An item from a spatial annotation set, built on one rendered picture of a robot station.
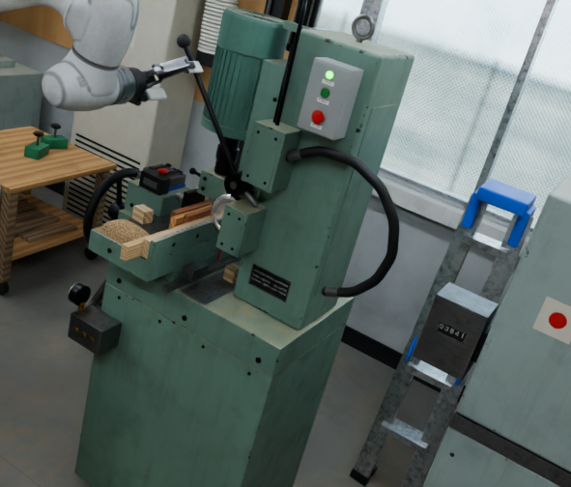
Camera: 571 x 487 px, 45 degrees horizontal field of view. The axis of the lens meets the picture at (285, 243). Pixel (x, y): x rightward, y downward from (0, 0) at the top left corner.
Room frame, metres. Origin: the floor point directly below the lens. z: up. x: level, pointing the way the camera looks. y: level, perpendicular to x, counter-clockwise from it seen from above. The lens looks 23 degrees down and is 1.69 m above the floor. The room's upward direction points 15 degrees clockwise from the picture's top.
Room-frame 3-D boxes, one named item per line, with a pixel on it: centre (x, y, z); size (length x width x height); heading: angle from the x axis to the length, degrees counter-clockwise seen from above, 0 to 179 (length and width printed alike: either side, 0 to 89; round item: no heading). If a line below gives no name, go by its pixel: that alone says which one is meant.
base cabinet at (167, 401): (1.78, 0.11, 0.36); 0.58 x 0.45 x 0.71; 65
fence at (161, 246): (1.80, 0.19, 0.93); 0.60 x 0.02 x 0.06; 155
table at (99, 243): (1.87, 0.32, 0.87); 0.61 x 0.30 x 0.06; 155
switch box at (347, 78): (1.57, -0.01, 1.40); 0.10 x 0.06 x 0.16; 65
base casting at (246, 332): (1.78, 0.11, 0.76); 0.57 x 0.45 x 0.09; 65
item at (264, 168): (1.60, 0.09, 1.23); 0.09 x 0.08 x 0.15; 65
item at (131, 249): (1.76, 0.25, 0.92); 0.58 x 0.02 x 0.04; 155
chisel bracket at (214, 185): (1.82, 0.20, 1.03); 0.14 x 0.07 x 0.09; 65
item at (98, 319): (1.65, 0.46, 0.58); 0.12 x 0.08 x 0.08; 65
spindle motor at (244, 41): (1.83, 0.22, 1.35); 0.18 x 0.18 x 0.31
